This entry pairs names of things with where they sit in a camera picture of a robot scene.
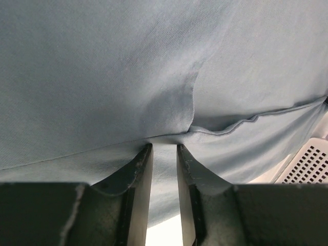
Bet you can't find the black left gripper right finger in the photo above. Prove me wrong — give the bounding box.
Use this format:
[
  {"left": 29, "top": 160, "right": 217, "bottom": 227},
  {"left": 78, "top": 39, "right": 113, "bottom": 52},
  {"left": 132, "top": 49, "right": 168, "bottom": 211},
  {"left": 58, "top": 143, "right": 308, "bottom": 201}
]
[{"left": 177, "top": 145, "right": 327, "bottom": 245}]

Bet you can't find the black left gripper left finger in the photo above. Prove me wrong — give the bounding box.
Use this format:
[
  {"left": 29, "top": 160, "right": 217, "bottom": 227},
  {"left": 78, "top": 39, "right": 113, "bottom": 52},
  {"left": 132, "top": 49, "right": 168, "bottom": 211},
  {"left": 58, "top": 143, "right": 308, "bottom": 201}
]
[{"left": 1, "top": 144, "right": 153, "bottom": 245}]

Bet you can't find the light blue t shirt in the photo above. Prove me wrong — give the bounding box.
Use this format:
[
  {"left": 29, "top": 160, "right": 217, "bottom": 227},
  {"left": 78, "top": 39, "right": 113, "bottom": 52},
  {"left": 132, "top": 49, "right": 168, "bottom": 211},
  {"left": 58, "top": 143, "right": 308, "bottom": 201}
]
[{"left": 1, "top": 1, "right": 327, "bottom": 225}]

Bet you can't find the white perforated plastic basket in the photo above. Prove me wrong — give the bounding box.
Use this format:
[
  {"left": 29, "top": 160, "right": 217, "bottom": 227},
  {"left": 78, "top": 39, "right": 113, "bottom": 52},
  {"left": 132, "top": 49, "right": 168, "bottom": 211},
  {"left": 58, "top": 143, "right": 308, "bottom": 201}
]
[{"left": 275, "top": 138, "right": 328, "bottom": 184}]

